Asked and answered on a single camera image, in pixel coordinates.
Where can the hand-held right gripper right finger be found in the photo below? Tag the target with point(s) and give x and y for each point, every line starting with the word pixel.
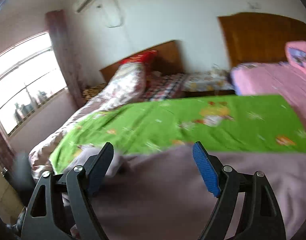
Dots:
pixel 205 167

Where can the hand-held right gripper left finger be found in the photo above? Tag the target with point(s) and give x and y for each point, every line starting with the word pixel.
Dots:
pixel 98 177

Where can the mauve fleece pants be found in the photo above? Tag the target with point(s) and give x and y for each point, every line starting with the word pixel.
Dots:
pixel 168 192

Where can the green cartoon printed blanket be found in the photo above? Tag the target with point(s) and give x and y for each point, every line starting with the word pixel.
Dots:
pixel 168 125

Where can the nightstand with floral cloth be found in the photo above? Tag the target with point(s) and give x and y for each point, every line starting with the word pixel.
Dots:
pixel 205 82

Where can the brown plush blanket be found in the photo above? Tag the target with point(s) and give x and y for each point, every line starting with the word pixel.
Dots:
pixel 93 91

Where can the red black checkered sheet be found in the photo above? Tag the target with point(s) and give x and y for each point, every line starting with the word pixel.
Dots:
pixel 165 86

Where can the pale pink patterned quilt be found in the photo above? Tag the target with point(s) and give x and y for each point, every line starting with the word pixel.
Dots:
pixel 125 82

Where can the pink bed sheet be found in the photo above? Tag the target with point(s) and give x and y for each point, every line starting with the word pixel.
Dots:
pixel 268 80

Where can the barred window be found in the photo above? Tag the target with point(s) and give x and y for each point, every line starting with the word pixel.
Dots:
pixel 25 85

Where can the small wooden headboard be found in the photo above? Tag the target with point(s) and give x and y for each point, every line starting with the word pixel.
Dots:
pixel 168 55

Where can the pink floral curtain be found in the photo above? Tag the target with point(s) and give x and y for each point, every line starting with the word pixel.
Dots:
pixel 63 55

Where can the red embroidered pillow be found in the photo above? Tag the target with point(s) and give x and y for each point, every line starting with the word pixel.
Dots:
pixel 143 56

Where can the large padded wooden headboard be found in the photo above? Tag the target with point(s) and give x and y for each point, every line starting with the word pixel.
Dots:
pixel 255 37

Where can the folded pink quilt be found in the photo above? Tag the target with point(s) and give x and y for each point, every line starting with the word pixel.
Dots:
pixel 300 55

